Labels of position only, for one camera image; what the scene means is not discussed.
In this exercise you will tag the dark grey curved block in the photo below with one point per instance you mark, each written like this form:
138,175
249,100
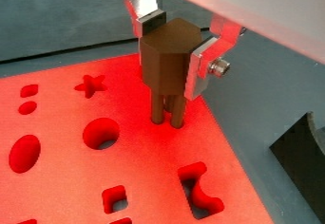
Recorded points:
300,151

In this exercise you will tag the brown three prong peg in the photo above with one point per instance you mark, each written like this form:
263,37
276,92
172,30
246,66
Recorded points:
165,50

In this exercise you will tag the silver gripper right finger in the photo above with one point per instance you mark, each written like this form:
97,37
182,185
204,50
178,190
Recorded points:
206,61

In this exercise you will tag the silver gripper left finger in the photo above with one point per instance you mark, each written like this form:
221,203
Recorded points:
147,17

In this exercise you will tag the red shape sorter block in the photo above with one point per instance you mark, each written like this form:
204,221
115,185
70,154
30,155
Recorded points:
86,161

